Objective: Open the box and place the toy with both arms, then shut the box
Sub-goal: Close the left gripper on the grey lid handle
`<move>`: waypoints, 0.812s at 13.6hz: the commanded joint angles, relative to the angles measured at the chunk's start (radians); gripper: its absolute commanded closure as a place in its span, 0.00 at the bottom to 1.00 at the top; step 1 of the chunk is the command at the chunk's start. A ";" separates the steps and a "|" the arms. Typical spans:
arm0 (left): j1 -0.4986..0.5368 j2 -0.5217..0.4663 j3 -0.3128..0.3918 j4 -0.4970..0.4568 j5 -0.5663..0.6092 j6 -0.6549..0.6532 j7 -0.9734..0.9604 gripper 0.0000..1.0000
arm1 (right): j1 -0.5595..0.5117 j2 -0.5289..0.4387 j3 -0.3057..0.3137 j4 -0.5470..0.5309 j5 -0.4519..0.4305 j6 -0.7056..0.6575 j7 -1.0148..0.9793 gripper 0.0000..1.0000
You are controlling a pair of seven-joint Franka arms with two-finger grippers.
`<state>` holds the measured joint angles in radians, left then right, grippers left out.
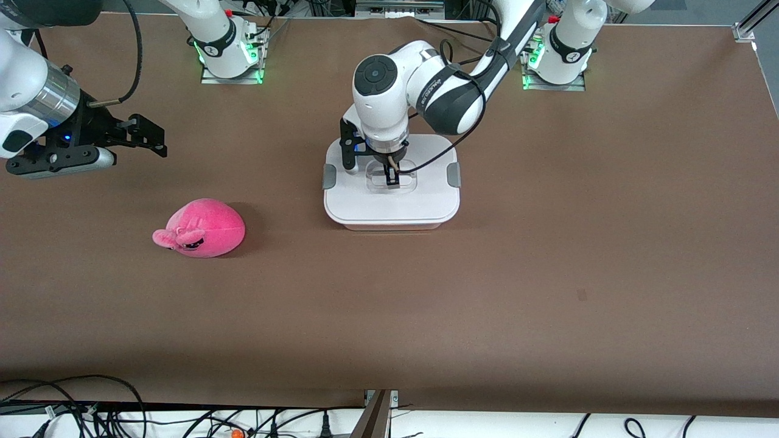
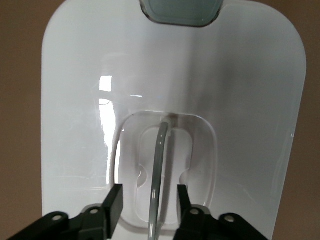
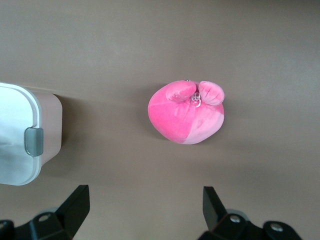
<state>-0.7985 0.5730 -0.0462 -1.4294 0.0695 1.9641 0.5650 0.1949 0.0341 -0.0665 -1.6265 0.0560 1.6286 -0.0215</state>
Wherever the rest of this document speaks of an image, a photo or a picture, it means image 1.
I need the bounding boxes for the white box lid grey latches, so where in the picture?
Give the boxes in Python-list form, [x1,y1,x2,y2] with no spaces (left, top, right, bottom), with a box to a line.
[323,134,461,224]

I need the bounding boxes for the pink plush toy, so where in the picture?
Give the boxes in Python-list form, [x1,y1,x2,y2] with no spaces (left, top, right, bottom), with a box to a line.
[152,198,246,259]

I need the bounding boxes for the translucent plastic box container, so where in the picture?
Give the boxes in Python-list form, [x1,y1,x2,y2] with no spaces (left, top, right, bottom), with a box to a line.
[341,218,444,232]

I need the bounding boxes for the brown table cover sheet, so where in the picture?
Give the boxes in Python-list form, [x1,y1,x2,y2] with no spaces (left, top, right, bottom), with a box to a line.
[0,12,779,420]

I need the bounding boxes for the grey metal rack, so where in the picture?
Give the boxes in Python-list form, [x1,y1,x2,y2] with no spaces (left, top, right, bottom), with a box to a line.
[356,0,445,19]

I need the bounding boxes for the black floor strip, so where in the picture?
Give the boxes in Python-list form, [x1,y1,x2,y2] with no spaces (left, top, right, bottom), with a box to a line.
[0,400,101,415]

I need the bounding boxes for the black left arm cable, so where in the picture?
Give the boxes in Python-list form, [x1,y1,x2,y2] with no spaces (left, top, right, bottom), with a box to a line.
[396,0,506,177]

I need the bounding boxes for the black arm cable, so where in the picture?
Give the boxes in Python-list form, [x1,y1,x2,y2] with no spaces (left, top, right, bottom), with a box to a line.
[87,0,144,109]
[396,0,506,177]

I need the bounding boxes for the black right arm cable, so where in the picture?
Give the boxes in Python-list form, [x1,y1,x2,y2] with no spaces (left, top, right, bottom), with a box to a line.
[87,0,144,109]

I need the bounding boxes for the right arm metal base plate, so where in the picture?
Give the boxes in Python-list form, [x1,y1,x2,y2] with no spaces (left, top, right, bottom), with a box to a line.
[201,24,268,85]

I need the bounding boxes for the black cable on table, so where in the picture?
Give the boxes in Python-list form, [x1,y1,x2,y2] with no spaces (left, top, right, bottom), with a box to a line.
[417,17,506,47]

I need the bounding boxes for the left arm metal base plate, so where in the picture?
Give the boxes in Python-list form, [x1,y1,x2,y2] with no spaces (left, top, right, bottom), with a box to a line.
[522,30,586,92]

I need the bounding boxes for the looping black floor cable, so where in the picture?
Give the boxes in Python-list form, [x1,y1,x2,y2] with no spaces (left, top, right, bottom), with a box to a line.
[0,374,148,438]

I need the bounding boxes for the aluminium profile post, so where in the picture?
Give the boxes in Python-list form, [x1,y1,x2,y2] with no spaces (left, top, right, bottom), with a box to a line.
[350,389,399,438]

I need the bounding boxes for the long black floor cable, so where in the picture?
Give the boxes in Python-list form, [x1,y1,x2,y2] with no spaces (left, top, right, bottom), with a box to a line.
[183,405,366,438]

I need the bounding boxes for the aluminium frame profile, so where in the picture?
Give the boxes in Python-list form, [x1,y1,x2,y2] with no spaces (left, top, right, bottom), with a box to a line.
[733,0,779,42]

